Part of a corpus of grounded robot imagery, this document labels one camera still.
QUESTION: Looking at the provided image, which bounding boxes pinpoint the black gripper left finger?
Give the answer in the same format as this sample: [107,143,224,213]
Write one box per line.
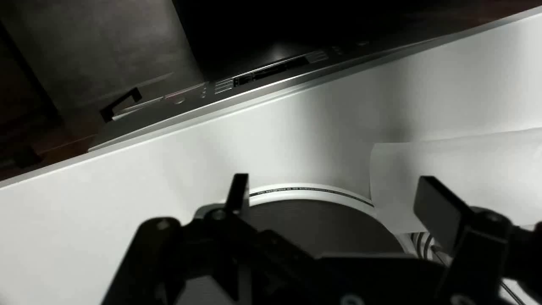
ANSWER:
[226,172,250,213]

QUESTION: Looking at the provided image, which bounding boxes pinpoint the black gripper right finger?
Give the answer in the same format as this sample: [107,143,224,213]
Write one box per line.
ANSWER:
[414,176,473,254]

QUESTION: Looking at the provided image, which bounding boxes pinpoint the clear plastic napkin holder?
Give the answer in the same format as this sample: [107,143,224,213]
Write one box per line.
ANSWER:
[370,128,542,232]

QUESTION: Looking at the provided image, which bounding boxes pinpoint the round black turntable white rim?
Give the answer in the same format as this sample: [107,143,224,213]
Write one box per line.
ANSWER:
[244,184,405,257]

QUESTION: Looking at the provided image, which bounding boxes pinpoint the dark dishwasher front with handle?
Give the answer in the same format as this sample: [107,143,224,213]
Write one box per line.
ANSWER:
[0,0,541,177]

